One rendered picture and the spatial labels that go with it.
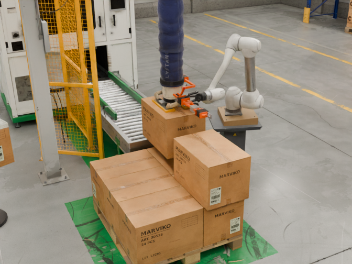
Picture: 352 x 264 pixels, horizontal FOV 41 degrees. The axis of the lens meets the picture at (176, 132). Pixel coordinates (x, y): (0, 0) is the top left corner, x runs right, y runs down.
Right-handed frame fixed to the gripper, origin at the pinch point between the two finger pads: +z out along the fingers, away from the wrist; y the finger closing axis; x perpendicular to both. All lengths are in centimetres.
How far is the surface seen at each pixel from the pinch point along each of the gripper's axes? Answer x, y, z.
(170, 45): 16, -47, 5
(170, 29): 16, -61, 5
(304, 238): -88, 120, -77
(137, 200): -37, 65, 64
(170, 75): 17.3, -18.9, 5.1
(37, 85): 126, 6, 105
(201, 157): -61, 25, 17
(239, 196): -78, 60, -10
